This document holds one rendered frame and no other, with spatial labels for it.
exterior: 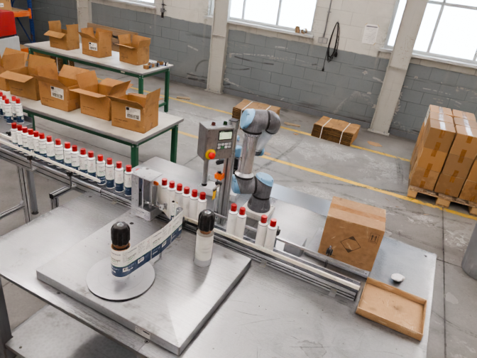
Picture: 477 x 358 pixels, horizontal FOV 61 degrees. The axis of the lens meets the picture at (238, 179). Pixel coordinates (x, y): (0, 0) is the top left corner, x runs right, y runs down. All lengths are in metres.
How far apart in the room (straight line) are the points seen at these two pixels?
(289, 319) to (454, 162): 3.64
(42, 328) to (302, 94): 6.00
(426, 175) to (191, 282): 3.81
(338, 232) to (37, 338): 1.80
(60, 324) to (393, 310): 1.88
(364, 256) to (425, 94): 5.25
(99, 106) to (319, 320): 2.92
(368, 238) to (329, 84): 5.42
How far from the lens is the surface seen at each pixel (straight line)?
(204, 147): 2.16
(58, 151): 2.94
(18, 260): 2.30
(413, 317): 2.24
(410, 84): 7.30
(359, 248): 2.30
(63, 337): 2.72
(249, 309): 1.98
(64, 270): 2.11
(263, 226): 2.16
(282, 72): 7.66
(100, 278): 2.02
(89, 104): 4.21
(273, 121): 2.34
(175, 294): 1.94
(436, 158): 5.22
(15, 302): 3.32
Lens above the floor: 2.23
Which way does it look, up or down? 27 degrees down
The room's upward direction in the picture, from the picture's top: 8 degrees clockwise
